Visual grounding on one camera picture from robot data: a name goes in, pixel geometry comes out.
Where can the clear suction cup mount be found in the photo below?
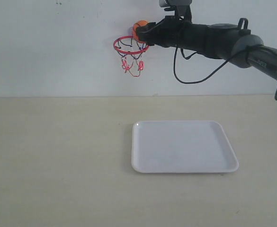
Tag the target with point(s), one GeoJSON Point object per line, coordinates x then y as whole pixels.
{"type": "Point", "coordinates": [131, 31]}

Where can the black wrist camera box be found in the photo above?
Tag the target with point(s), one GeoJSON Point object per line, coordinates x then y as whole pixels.
{"type": "Point", "coordinates": [181, 8]}

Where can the white rectangular plastic tray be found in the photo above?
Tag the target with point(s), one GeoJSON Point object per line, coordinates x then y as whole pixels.
{"type": "Point", "coordinates": [181, 147]}

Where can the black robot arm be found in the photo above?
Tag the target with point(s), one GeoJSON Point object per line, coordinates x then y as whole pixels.
{"type": "Point", "coordinates": [234, 44]}

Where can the red mini basketball hoop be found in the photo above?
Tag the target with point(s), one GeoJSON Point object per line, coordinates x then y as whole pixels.
{"type": "Point", "coordinates": [131, 54]}

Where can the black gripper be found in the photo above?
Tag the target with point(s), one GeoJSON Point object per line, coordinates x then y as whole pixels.
{"type": "Point", "coordinates": [170, 32]}

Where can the small orange toy basketball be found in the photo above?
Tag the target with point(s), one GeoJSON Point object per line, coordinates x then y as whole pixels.
{"type": "Point", "coordinates": [137, 30]}

